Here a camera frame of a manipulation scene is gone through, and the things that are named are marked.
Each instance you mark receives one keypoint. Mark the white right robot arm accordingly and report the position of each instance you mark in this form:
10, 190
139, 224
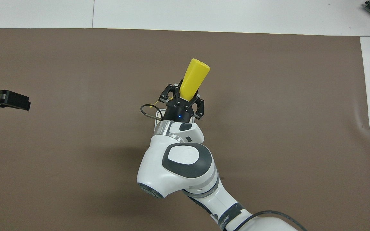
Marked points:
185, 160

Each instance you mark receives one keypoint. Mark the brown table mat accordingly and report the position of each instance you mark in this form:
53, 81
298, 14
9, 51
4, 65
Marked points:
75, 160

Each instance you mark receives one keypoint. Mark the yellow squeeze bottle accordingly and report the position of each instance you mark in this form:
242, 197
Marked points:
194, 77

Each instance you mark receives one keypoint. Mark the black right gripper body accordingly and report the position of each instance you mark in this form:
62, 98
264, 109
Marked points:
178, 110

